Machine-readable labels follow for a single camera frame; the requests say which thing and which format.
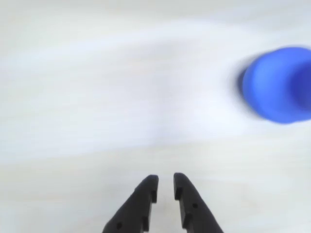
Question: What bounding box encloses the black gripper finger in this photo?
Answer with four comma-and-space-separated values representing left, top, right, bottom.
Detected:
173, 172, 225, 233
101, 174, 160, 233

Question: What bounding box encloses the blue rubber duck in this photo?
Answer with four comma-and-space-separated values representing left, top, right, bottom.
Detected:
239, 46, 311, 125

